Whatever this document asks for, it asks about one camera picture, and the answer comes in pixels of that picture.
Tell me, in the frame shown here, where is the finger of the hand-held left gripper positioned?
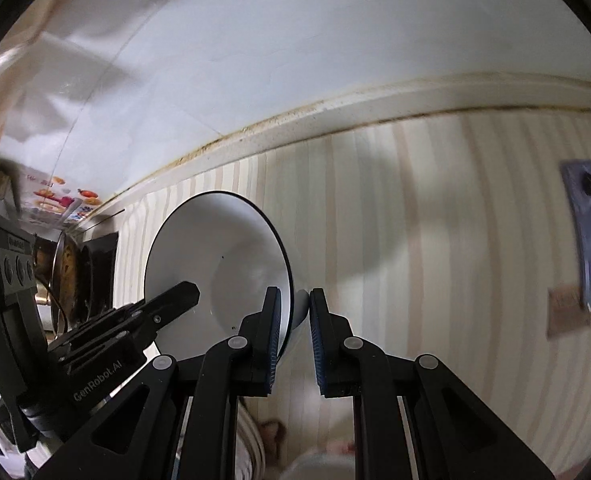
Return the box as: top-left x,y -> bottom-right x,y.
49,281 -> 201,377

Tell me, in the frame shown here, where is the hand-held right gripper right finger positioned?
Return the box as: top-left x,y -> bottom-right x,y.
309,287 -> 556,480

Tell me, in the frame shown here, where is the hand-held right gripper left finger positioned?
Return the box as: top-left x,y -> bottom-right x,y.
50,286 -> 283,480

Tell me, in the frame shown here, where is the white bowl with dark rim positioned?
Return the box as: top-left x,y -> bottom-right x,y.
144,190 -> 310,361

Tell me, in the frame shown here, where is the black glass gas stove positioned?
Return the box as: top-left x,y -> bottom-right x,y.
78,232 -> 121,318

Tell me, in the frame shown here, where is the striped cat-print tablecloth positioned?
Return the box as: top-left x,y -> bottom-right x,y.
110,105 -> 591,480

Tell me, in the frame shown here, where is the brown paper patch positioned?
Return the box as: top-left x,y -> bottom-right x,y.
547,284 -> 591,342

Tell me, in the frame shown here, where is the black wok with metal handle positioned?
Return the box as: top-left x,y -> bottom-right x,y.
34,230 -> 83,336

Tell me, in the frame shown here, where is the colourful wall sticker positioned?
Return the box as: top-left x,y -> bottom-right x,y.
22,172 -> 101,226

